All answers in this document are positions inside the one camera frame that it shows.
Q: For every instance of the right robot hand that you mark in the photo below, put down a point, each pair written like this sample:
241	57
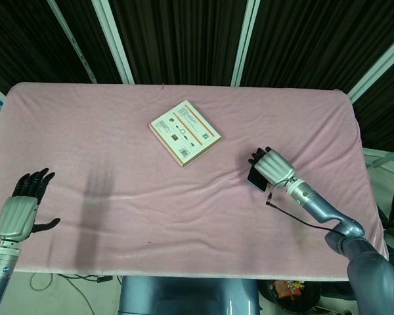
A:
275	164

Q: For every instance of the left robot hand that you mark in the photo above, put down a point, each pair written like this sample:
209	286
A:
19	210

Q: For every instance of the black smartphone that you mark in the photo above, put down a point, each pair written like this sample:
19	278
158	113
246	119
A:
256	180

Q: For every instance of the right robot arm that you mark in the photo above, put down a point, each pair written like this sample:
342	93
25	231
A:
348	243

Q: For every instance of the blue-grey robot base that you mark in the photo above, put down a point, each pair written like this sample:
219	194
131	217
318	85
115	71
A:
187	295

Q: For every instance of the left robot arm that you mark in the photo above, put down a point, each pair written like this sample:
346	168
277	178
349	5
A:
0	275

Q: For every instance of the white and orange product box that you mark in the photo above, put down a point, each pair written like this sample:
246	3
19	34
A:
184	130

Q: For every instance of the pink fleece table cloth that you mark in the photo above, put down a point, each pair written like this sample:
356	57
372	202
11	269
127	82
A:
170	210

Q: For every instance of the black trash bag with wrappers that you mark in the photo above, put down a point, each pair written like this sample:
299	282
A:
289	288

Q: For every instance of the dark pleated curtain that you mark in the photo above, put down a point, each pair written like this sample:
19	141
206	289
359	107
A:
190	39

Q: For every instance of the white frame bar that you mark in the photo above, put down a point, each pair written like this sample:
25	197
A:
75	41
377	78
113	41
246	42

